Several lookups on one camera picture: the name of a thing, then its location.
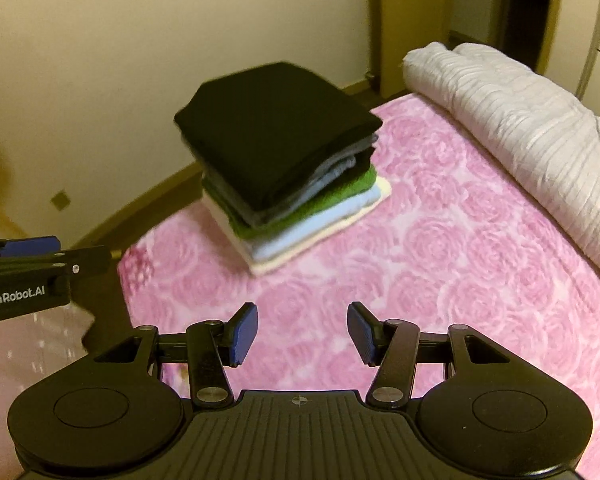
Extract black pants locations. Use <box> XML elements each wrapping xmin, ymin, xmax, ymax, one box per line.
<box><xmin>174</xmin><ymin>61</ymin><xmax>384</xmax><ymax>211</ymax></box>

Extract cream folded cloth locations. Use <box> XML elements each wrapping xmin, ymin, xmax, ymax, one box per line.
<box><xmin>200</xmin><ymin>180</ymin><xmax>394</xmax><ymax>277</ymax></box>

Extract pink floral blanket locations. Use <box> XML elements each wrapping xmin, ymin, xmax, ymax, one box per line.
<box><xmin>80</xmin><ymin>92</ymin><xmax>600</xmax><ymax>480</ymax></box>

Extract green folded cloth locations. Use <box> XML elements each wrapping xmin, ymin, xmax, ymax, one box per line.
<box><xmin>227</xmin><ymin>164</ymin><xmax>379</xmax><ymax>241</ymax></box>

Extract wooden door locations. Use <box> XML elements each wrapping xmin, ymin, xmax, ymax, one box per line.
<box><xmin>367</xmin><ymin>0</ymin><xmax>453</xmax><ymax>98</ymax></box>

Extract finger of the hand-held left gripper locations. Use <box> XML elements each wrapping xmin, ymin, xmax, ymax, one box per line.
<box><xmin>0</xmin><ymin>236</ymin><xmax>62</xmax><ymax>261</ymax></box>
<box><xmin>0</xmin><ymin>246</ymin><xmax>112</xmax><ymax>285</ymax></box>

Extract white ribbed quilt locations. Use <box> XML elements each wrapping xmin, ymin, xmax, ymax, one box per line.
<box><xmin>402</xmin><ymin>41</ymin><xmax>600</xmax><ymax>291</ymax></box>

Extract light blue folded cloth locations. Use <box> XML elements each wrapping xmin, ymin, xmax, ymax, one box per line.
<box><xmin>240</xmin><ymin>182</ymin><xmax>383</xmax><ymax>261</ymax></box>

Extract grey folded cloth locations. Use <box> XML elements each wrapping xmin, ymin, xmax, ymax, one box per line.
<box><xmin>200</xmin><ymin>132</ymin><xmax>381</xmax><ymax>228</ymax></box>

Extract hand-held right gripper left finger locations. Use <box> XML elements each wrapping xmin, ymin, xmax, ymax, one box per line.
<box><xmin>94</xmin><ymin>301</ymin><xmax>259</xmax><ymax>408</ymax></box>

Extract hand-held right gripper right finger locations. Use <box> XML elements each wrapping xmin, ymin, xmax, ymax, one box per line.
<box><xmin>346</xmin><ymin>301</ymin><xmax>511</xmax><ymax>407</ymax></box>

